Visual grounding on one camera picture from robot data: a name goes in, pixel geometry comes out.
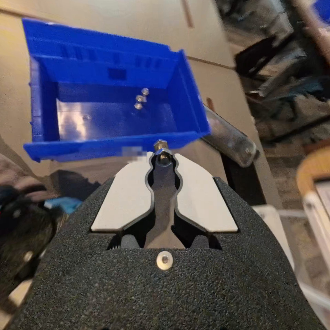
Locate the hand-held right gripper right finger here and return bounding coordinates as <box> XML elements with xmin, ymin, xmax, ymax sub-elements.
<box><xmin>173</xmin><ymin>153</ymin><xmax>239</xmax><ymax>234</ymax></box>

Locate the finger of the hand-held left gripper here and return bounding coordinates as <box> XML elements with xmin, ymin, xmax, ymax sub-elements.
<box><xmin>8</xmin><ymin>278</ymin><xmax>35</xmax><ymax>308</ymax></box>

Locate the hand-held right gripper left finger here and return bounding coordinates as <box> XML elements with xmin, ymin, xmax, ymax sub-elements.
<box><xmin>91</xmin><ymin>152</ymin><xmax>155</xmax><ymax>232</ymax></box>

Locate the silver hex bolt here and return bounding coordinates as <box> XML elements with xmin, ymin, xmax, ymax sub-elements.
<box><xmin>134</xmin><ymin>87</ymin><xmax>150</xmax><ymax>110</ymax></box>
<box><xmin>156</xmin><ymin>147</ymin><xmax>170</xmax><ymax>166</ymax></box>

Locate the blue plastic bin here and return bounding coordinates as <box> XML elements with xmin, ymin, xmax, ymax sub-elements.
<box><xmin>22</xmin><ymin>18</ymin><xmax>211</xmax><ymax>163</ymax></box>

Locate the person's left forearm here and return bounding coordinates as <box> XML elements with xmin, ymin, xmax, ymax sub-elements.
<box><xmin>0</xmin><ymin>152</ymin><xmax>56</xmax><ymax>200</ymax></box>

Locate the grey metal clamp lever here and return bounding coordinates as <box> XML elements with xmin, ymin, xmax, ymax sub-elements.
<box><xmin>201</xmin><ymin>103</ymin><xmax>259</xmax><ymax>168</ymax></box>

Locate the printed instruction sheet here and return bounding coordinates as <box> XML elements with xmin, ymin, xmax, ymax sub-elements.
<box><xmin>317</xmin><ymin>182</ymin><xmax>330</xmax><ymax>204</ymax></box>

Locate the beige table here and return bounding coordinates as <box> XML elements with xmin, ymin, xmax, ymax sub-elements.
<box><xmin>0</xmin><ymin>0</ymin><xmax>234</xmax><ymax>68</ymax></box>

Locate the small blue bin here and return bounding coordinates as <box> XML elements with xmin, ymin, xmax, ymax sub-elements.
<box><xmin>312</xmin><ymin>0</ymin><xmax>330</xmax><ymax>19</ymax></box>

